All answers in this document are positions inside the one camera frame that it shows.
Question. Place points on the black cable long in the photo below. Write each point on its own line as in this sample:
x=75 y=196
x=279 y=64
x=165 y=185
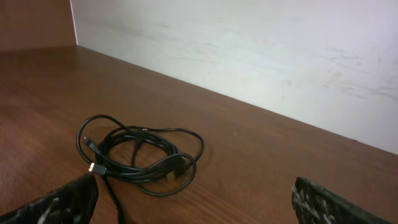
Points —
x=89 y=123

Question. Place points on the black cable gold plug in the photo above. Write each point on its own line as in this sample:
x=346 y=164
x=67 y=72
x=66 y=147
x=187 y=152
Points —
x=171 y=167

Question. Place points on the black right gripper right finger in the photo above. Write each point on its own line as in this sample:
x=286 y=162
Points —
x=314 y=204

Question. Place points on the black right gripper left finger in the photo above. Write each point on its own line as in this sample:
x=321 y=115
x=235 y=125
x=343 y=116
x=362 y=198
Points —
x=73 y=203

